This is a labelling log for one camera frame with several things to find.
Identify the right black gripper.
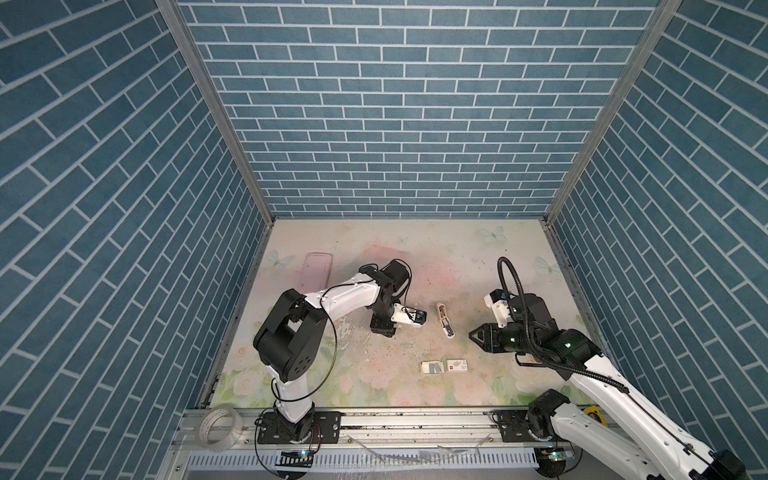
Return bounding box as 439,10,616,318
466,320,537,355

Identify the pink stapler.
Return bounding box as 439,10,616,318
436,303,455,339

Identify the staple box sleeve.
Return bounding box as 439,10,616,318
446,359,469,372

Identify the staple box tray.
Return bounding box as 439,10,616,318
420,361,445,375

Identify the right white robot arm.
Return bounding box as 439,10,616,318
469,289,746,479

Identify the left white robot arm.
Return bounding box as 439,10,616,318
253,259,426,427

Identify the pink flat case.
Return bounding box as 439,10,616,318
298,252,333,293

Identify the clear tape roll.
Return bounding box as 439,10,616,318
196,404,244,453

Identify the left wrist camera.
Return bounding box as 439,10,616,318
391,304,427,327

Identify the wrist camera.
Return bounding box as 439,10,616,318
391,304,427,327
484,289,512,328

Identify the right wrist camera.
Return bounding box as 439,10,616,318
484,289,512,328

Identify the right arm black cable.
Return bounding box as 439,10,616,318
496,256,631,394

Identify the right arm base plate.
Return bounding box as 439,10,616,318
489,409,537,443

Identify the aluminium front rail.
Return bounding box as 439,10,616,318
157,407,679,480

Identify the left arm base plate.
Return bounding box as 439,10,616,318
256,410,342,445

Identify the aluminium corner post left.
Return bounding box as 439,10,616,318
156,0,275,227

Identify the aluminium corner post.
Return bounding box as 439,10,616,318
543,0,682,228
156,0,275,227

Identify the aluminium corner post right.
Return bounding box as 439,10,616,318
543,0,682,228

